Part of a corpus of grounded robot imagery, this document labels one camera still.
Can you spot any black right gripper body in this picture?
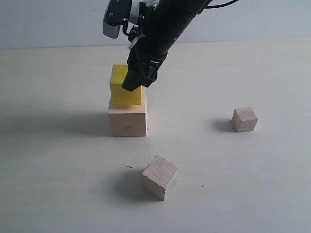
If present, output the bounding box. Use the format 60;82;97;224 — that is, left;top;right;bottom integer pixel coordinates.
126;0;209;76

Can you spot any yellow cube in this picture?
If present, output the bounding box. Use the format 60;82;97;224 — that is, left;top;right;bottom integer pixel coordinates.
109;64;143;106

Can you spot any large light wooden cube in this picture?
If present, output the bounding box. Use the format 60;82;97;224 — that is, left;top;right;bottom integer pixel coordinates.
107;88;147;137

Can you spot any small wooden cube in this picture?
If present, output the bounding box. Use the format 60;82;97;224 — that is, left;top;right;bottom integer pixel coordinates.
232;107;258;133

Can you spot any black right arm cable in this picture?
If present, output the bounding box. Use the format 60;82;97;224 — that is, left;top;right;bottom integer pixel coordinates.
206;0;240;8

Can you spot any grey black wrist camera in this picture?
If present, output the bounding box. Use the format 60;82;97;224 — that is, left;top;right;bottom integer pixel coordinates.
102;0;158;49

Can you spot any medium grooved wooden cube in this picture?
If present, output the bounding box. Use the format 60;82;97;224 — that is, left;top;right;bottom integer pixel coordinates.
142;155;178;201

